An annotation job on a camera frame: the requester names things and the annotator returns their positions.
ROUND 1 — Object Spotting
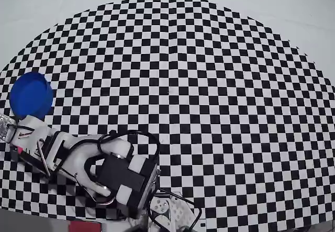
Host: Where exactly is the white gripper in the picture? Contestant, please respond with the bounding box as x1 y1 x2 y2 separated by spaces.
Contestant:
10 115 62 178

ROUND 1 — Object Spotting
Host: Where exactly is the blue round box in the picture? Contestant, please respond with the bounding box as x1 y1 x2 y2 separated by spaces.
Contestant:
9 72 54 120

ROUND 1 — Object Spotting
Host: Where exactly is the red rectangular block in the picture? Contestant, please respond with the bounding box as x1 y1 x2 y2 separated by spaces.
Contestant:
68 222 103 232

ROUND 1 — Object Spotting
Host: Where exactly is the black white checkerboard mat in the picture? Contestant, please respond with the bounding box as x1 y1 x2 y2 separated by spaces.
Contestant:
0 0 335 230

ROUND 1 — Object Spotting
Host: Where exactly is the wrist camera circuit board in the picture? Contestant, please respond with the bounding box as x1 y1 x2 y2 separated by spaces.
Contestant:
0 113 17 142

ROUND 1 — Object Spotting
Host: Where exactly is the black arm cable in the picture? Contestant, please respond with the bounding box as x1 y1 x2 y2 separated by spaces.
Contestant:
97 129 161 164

